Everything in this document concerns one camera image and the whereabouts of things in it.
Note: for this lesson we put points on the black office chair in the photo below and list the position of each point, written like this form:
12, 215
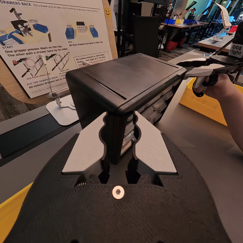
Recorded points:
146, 36

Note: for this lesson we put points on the person's right hand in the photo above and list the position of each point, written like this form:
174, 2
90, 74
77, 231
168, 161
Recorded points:
222, 87

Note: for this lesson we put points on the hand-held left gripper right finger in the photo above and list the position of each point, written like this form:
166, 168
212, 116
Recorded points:
153, 151

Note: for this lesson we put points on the instruction poster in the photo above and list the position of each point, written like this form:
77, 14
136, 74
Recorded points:
53, 34

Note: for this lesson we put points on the blue plastic bin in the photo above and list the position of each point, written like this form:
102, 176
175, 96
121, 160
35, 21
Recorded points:
189, 21
170, 21

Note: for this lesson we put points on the yellow plastic bin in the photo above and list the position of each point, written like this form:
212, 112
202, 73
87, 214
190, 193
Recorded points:
9, 212
201, 106
179, 21

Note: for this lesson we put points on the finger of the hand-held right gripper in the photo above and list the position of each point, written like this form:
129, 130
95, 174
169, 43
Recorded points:
195, 61
203, 70

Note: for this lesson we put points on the red plastic bin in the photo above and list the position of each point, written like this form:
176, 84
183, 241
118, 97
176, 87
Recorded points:
171, 45

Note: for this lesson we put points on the white document stand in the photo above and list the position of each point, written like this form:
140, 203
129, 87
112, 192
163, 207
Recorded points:
62, 113

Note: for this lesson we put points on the white tablet stand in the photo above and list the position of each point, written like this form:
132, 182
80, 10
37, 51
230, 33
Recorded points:
226, 17

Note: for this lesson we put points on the black drawer cabinet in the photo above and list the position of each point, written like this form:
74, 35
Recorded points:
123, 76

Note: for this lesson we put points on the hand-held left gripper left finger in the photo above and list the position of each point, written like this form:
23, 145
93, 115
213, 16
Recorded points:
85, 151

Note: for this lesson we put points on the set of clear cabinet drawers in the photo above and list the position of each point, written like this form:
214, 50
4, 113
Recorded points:
155, 106

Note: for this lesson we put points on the yellow smiley sticker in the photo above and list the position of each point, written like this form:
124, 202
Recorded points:
107, 12

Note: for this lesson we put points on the person's right forearm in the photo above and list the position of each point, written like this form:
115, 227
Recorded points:
235, 117

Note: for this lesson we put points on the wooden desk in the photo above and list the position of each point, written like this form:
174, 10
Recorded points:
184, 26

